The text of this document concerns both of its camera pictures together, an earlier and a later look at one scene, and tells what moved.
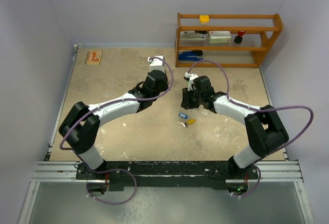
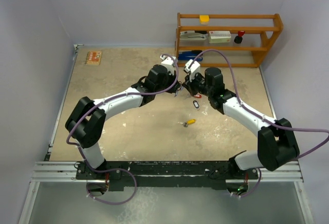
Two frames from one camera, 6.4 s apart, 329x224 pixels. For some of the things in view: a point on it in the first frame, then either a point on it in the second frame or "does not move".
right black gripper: [186, 103] → [189, 85]
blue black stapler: [193, 55] does not move
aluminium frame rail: [56, 171] does not move
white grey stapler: [191, 35] does not move
